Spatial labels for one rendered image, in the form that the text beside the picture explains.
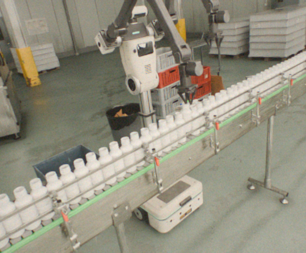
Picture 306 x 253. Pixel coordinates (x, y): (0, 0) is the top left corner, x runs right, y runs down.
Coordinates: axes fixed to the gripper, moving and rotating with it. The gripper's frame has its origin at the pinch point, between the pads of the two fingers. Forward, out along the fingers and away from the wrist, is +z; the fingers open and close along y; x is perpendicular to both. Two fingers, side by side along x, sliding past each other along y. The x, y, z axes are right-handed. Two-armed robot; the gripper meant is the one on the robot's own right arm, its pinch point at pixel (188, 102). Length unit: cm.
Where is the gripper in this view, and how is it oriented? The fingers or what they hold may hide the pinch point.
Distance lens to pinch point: 142.4
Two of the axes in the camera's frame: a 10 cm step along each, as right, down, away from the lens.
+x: 7.4, -3.6, 5.7
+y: 6.5, 1.6, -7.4
